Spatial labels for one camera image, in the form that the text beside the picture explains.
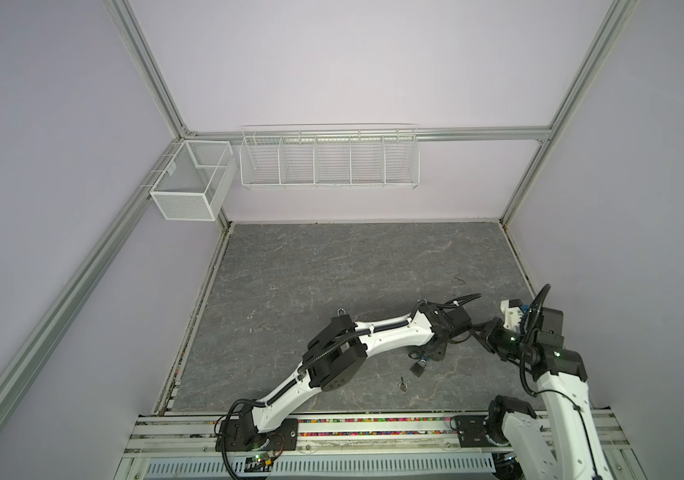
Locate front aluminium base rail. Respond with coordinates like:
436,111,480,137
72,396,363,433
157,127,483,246
118,409,637,460

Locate aluminium frame rails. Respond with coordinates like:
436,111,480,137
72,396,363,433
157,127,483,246
0,1,637,432

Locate white wire shelf basket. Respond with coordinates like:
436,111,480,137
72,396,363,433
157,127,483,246
240,123,421,189

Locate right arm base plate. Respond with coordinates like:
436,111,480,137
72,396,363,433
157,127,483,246
450,411,541,450

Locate white vented cable duct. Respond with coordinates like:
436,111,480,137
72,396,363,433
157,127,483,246
139,452,496,479

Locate dark grey padlock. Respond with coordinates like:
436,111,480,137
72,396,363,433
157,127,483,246
410,358,428,378

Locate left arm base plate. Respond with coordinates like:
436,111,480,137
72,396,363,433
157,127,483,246
216,418,299,453

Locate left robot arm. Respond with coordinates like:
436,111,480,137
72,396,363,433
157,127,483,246
216,293,481,452

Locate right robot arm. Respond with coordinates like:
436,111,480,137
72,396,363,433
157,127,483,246
475,284,613,479

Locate white mesh box basket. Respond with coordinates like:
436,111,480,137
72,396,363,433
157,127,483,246
150,140,237,221

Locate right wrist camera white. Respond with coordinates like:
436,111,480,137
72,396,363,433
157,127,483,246
500,299,525,332

